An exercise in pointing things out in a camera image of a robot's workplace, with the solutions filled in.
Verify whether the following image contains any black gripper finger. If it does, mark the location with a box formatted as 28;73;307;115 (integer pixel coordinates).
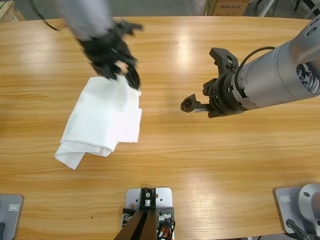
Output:
179;93;211;114
97;64;119;82
124;62;142;91

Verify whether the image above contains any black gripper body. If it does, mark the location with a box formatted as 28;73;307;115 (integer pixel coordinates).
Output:
202;71;248;119
78;24;139;76

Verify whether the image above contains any white Unitree t-shirt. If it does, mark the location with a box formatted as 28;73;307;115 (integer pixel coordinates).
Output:
53;74;143;171

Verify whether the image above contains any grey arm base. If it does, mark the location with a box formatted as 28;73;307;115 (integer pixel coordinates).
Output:
272;183;320;237
0;194;25;240

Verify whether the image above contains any AUX cardboard box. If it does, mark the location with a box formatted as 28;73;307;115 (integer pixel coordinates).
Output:
211;0;251;16

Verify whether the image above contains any wooden crate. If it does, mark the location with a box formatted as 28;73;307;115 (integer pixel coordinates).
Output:
0;0;26;22

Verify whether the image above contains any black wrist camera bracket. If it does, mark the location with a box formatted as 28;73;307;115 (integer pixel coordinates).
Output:
116;20;145;36
208;47;239;75

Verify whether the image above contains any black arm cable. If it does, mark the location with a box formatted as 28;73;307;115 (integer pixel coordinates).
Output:
29;0;61;33
241;45;277;67

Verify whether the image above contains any white mount plate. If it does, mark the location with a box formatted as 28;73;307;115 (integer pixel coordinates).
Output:
124;187;175;210

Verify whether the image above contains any white metal frame leg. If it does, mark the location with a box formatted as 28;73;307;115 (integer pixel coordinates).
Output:
257;0;278;18
303;0;320;20

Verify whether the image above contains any black corner bracket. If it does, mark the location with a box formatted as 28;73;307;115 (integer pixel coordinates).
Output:
156;206;176;227
121;206;137;228

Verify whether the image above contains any black cable at post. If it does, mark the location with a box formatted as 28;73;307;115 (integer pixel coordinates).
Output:
168;219;178;240

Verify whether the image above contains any dark camera post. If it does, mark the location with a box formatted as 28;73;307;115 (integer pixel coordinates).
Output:
116;187;159;240

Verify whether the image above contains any red cable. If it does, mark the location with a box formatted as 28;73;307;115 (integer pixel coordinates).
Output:
159;224;173;240

